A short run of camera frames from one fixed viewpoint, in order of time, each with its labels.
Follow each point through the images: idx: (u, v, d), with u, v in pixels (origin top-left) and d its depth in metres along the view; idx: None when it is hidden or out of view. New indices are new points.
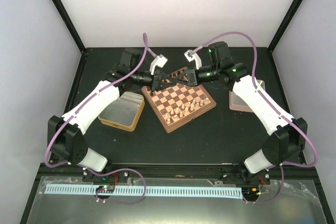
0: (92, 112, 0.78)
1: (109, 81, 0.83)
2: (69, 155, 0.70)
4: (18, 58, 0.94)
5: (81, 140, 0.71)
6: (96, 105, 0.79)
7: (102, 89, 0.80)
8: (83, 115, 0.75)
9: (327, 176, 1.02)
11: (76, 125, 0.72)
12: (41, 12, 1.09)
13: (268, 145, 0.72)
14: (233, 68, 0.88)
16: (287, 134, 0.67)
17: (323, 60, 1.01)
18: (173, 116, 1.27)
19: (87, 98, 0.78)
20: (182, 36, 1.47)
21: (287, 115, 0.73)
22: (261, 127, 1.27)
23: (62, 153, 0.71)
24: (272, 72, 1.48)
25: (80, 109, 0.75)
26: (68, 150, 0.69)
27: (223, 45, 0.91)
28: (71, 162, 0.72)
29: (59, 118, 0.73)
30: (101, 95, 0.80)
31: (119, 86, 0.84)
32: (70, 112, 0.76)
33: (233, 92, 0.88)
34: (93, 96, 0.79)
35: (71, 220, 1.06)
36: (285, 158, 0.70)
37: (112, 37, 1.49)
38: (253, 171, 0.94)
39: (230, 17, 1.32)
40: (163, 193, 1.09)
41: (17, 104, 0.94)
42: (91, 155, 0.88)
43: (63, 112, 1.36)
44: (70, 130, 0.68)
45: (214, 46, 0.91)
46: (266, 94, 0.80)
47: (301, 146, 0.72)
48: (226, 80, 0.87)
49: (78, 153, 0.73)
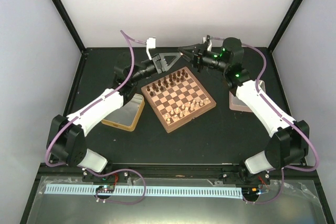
0: (96, 115, 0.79)
1: (114, 88, 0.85)
2: (67, 156, 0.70)
4: (19, 57, 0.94)
5: (81, 142, 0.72)
6: (101, 109, 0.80)
7: (107, 95, 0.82)
8: (87, 117, 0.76)
9: (327, 177, 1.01)
11: (80, 125, 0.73)
12: (41, 12, 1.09)
13: (270, 149, 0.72)
14: (237, 73, 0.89)
16: (287, 136, 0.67)
17: (323, 60, 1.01)
18: (173, 116, 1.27)
19: (92, 102, 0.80)
20: (182, 36, 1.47)
21: (289, 118, 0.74)
22: (262, 127, 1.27)
23: (61, 155, 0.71)
24: (272, 72, 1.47)
25: (85, 112, 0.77)
26: (68, 150, 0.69)
27: (240, 51, 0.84)
28: (69, 164, 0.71)
29: (63, 117, 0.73)
30: (105, 100, 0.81)
31: (124, 96, 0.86)
32: (75, 113, 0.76)
33: (237, 96, 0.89)
34: (99, 101, 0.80)
35: (71, 220, 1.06)
36: (287, 161, 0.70)
37: (112, 36, 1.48)
38: (253, 171, 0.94)
39: (230, 16, 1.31)
40: (163, 193, 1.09)
41: (17, 104, 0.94)
42: (88, 157, 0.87)
43: (63, 112, 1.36)
44: (72, 131, 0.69)
45: (232, 50, 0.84)
46: (269, 98, 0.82)
47: (304, 150, 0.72)
48: (229, 85, 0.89)
49: (77, 155, 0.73)
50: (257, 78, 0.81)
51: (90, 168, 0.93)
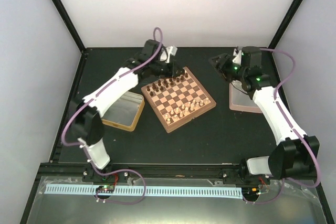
0: (112, 96, 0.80)
1: (128, 67, 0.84)
2: (87, 136, 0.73)
4: (19, 57, 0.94)
5: (98, 123, 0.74)
6: (115, 89, 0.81)
7: (121, 76, 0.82)
8: (102, 98, 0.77)
9: (327, 177, 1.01)
11: (96, 107, 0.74)
12: (41, 11, 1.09)
13: (274, 158, 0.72)
14: (258, 77, 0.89)
16: (293, 148, 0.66)
17: (323, 60, 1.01)
18: (173, 116, 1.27)
19: (107, 83, 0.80)
20: (182, 36, 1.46)
21: (300, 130, 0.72)
22: (262, 128, 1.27)
23: (81, 134, 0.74)
24: (272, 71, 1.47)
25: (100, 94, 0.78)
26: (86, 131, 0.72)
27: (258, 53, 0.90)
28: (88, 142, 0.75)
29: (79, 99, 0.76)
30: (119, 81, 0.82)
31: (138, 74, 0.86)
32: (90, 95, 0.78)
33: (253, 99, 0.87)
34: (113, 82, 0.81)
35: (71, 220, 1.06)
36: (288, 173, 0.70)
37: (112, 36, 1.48)
38: (252, 172, 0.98)
39: (230, 16, 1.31)
40: (163, 193, 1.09)
41: (17, 104, 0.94)
42: (98, 148, 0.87)
43: (63, 112, 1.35)
44: (89, 113, 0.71)
45: (249, 52, 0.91)
46: (285, 107, 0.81)
47: (308, 166, 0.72)
48: (248, 87, 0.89)
49: (95, 134, 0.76)
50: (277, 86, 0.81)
51: (94, 161, 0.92)
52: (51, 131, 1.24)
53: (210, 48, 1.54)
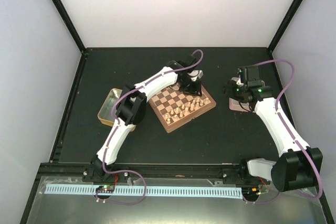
0: (155, 87, 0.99)
1: (171, 67, 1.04)
2: (132, 116, 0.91)
4: (20, 56, 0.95)
5: (142, 107, 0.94)
6: (158, 81, 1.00)
7: (165, 73, 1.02)
8: (150, 87, 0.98)
9: (327, 177, 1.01)
11: (144, 93, 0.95)
12: (41, 11, 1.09)
13: (277, 169, 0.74)
14: (259, 88, 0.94)
16: (296, 160, 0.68)
17: (323, 60, 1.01)
18: (173, 116, 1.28)
19: (155, 75, 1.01)
20: (182, 36, 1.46)
21: (302, 142, 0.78)
22: (261, 128, 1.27)
23: (126, 114, 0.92)
24: (272, 72, 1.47)
25: (149, 83, 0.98)
26: (133, 112, 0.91)
27: (254, 67, 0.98)
28: (130, 122, 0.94)
29: (132, 85, 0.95)
30: (164, 76, 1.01)
31: (178, 75, 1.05)
32: (141, 83, 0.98)
33: (255, 110, 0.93)
34: (159, 76, 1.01)
35: (70, 220, 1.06)
36: (291, 185, 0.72)
37: (112, 36, 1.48)
38: (253, 174, 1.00)
39: (231, 16, 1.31)
40: (162, 193, 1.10)
41: (17, 103, 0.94)
42: (121, 137, 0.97)
43: (63, 112, 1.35)
44: (139, 97, 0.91)
45: (245, 67, 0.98)
46: (286, 117, 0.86)
47: (313, 180, 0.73)
48: (250, 97, 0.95)
49: (137, 116, 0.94)
50: (277, 97, 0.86)
51: (107, 151, 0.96)
52: (51, 131, 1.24)
53: (210, 48, 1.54)
